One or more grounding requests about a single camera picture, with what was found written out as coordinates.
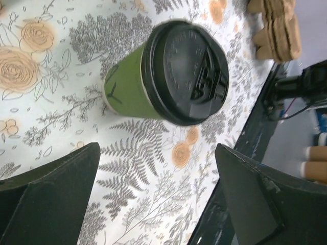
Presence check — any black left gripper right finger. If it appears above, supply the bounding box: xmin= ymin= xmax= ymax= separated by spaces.
xmin=215 ymin=144 xmax=326 ymax=244

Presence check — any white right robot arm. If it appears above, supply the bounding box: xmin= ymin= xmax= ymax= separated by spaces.
xmin=270 ymin=60 xmax=326 ymax=107

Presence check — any paper cups stack outside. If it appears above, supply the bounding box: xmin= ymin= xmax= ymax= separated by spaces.
xmin=300 ymin=146 xmax=326 ymax=185

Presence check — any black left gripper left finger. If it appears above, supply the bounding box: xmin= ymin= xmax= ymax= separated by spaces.
xmin=1 ymin=142 xmax=100 ymax=244

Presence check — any brown cardboard cup carrier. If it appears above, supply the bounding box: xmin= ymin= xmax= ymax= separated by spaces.
xmin=247 ymin=0 xmax=302 ymax=63

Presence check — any black coffee cup lid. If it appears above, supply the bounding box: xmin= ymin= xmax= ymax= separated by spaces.
xmin=141 ymin=20 xmax=229 ymax=126

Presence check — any floral table mat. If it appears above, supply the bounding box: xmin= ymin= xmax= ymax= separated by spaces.
xmin=1 ymin=1 xmax=273 ymax=244

